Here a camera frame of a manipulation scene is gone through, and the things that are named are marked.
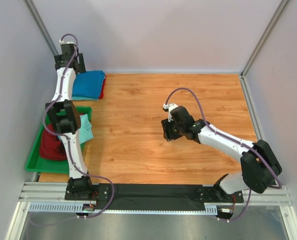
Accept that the grey slotted cable duct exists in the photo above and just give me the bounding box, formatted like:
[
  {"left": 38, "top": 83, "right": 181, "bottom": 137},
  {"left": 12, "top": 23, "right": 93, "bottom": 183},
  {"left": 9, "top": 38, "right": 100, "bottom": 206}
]
[{"left": 28, "top": 202, "right": 233, "bottom": 215}]

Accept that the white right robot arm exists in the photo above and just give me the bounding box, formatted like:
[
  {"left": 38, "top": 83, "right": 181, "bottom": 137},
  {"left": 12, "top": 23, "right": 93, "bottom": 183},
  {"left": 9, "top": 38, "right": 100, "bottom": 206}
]
[{"left": 161, "top": 103, "right": 282, "bottom": 202}]

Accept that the folded light blue t shirt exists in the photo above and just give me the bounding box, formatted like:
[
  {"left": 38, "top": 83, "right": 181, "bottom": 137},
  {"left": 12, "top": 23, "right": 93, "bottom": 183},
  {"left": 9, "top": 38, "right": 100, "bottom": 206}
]
[{"left": 72, "top": 96, "right": 99, "bottom": 101}]

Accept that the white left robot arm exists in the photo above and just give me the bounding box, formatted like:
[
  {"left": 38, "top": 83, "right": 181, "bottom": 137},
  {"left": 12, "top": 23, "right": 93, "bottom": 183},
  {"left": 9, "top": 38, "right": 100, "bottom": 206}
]
[{"left": 44, "top": 39, "right": 94, "bottom": 201}]

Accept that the dark red t shirt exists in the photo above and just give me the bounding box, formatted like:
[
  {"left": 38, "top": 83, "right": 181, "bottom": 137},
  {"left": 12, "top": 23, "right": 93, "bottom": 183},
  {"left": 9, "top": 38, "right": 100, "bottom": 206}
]
[{"left": 39, "top": 128, "right": 67, "bottom": 162}]

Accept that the mint green t shirt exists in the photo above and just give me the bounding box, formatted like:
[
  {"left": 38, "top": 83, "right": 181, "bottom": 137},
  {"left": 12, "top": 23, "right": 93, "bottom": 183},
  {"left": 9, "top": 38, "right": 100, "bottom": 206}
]
[{"left": 57, "top": 113, "right": 94, "bottom": 147}]

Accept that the aluminium frame post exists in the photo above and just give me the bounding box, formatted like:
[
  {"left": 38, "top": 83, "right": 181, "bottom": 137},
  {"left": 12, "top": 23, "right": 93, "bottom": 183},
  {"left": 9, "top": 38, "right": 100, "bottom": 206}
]
[
  {"left": 23, "top": 0, "right": 59, "bottom": 62},
  {"left": 240, "top": 0, "right": 292, "bottom": 79}
]

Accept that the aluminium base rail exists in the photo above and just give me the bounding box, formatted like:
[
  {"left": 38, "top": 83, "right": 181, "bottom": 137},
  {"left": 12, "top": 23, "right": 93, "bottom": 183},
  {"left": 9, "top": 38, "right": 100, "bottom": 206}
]
[{"left": 18, "top": 181, "right": 293, "bottom": 206}]

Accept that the left aluminium frame post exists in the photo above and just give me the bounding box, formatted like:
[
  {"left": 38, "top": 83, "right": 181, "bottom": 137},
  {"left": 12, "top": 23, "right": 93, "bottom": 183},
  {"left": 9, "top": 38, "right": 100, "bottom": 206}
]
[{"left": 23, "top": 0, "right": 59, "bottom": 62}]

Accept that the folded red t shirt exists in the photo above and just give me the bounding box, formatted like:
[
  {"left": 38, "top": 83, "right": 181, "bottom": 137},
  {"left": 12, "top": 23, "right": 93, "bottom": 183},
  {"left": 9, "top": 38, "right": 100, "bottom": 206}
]
[{"left": 98, "top": 75, "right": 106, "bottom": 100}]

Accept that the right aluminium frame post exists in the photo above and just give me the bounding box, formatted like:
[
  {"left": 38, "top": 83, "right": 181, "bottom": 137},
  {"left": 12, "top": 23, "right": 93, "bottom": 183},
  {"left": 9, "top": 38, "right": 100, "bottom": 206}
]
[{"left": 240, "top": 0, "right": 292, "bottom": 79}]

